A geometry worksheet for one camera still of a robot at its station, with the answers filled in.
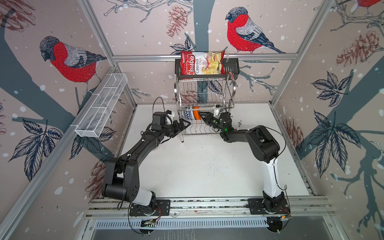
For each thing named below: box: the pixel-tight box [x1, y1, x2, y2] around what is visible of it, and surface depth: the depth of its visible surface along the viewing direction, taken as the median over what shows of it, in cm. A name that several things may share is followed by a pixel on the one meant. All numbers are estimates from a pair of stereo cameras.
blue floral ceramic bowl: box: [190, 106, 195, 121], surface depth 100 cm
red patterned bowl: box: [183, 106, 193, 121], surface depth 100 cm
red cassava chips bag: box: [180, 50, 226, 76], surface depth 90 cm
